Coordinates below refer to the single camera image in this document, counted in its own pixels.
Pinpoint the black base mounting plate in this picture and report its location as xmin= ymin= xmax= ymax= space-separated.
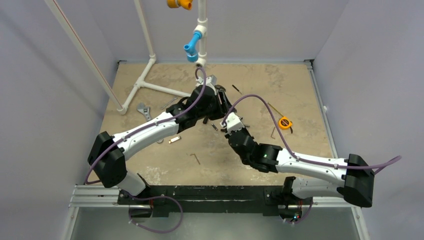
xmin=117 ymin=185 xmax=313 ymax=220

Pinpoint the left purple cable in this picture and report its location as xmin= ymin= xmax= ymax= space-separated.
xmin=84 ymin=67 xmax=208 ymax=234

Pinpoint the purple cable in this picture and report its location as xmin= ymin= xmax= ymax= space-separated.
xmin=221 ymin=94 xmax=402 ymax=175
xmin=84 ymin=67 xmax=208 ymax=234

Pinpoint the orange pipe fitting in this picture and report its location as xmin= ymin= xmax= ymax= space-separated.
xmin=166 ymin=0 xmax=193 ymax=11

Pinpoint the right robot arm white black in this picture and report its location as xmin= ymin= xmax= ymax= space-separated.
xmin=225 ymin=128 xmax=375 ymax=208

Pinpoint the small silver wrench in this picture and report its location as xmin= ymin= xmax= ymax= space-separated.
xmin=160 ymin=96 xmax=178 ymax=110

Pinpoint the brown hex key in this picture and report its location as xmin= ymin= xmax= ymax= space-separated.
xmin=190 ymin=153 xmax=201 ymax=165

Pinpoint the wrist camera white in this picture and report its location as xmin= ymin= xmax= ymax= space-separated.
xmin=224 ymin=112 xmax=244 ymax=131
xmin=195 ymin=74 xmax=217 ymax=95

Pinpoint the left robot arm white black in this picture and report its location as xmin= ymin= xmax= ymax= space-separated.
xmin=87 ymin=85 xmax=232 ymax=205

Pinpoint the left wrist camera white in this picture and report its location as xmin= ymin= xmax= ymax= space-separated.
xmin=195 ymin=74 xmax=217 ymax=95

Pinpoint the small black screwdriver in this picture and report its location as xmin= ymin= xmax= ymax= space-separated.
xmin=231 ymin=84 xmax=243 ymax=95

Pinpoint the blue pipe fitting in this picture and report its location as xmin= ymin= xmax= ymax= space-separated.
xmin=183 ymin=31 xmax=203 ymax=63

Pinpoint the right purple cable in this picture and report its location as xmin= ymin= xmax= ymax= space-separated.
xmin=221 ymin=94 xmax=402 ymax=175

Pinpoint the orange tape measure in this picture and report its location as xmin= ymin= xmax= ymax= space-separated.
xmin=267 ymin=102 xmax=294 ymax=134

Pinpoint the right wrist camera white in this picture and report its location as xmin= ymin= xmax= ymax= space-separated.
xmin=224 ymin=112 xmax=244 ymax=131

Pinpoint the aluminium rail frame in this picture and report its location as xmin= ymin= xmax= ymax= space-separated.
xmin=70 ymin=67 xmax=376 ymax=227

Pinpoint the adjustable wrench red handle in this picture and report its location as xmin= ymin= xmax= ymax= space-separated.
xmin=136 ymin=102 xmax=152 ymax=122

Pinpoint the gold battery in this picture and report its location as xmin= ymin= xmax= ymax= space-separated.
xmin=168 ymin=136 xmax=182 ymax=144

